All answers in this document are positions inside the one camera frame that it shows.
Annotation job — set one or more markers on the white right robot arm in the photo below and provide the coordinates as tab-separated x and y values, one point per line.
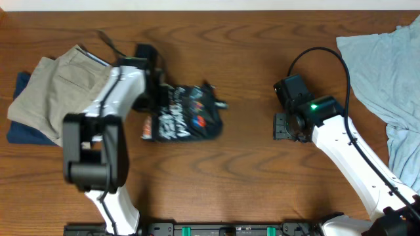
392	206

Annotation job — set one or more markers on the folded navy blue garment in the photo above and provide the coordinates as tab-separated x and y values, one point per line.
20	133

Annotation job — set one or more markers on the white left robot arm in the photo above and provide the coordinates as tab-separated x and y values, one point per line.
95	151

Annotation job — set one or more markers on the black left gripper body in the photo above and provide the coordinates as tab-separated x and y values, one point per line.
156	98

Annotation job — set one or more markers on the folded khaki trousers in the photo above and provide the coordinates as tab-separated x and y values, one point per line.
68	84

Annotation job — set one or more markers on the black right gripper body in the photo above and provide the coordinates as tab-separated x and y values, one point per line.
282	128

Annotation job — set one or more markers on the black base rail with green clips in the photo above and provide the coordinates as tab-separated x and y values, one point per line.
282	229

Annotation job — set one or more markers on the black orange-patterned sports shirt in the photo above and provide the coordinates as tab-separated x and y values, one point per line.
185	114

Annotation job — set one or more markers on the light grey t-shirt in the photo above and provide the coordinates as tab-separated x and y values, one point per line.
384	75

